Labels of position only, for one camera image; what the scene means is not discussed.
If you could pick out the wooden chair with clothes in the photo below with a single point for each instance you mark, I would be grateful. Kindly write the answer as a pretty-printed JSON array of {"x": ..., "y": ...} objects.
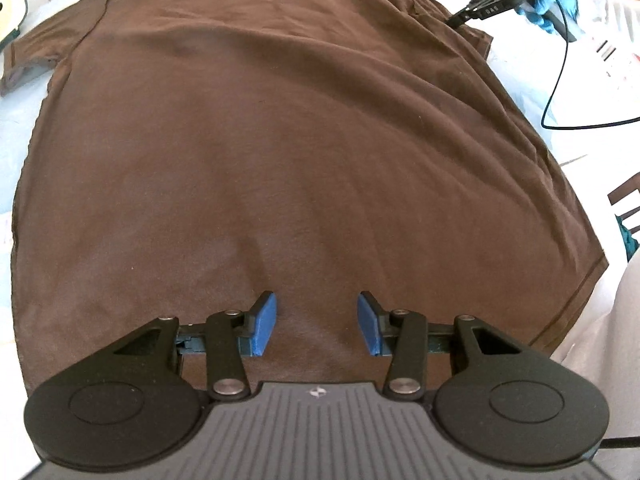
[{"x": 625, "y": 201}]

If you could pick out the teal garment on chair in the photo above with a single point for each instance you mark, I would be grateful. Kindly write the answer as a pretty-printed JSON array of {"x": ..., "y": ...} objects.
[{"x": 631, "y": 245}]

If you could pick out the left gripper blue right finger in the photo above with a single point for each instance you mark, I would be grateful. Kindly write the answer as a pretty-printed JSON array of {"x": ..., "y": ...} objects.
[{"x": 370, "y": 317}]

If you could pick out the yellow tissue box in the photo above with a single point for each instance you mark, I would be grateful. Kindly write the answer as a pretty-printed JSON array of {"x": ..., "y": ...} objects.
[{"x": 12, "y": 15}]

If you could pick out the blue gloved right hand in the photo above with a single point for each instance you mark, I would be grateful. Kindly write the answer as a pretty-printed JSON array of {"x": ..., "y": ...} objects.
[{"x": 549, "y": 14}]

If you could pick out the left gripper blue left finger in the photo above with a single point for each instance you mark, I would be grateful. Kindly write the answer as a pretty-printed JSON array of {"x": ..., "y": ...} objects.
[{"x": 264, "y": 316}]

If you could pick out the brown t-shirt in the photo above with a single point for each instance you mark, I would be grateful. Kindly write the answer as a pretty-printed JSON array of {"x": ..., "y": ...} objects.
[{"x": 191, "y": 154}]

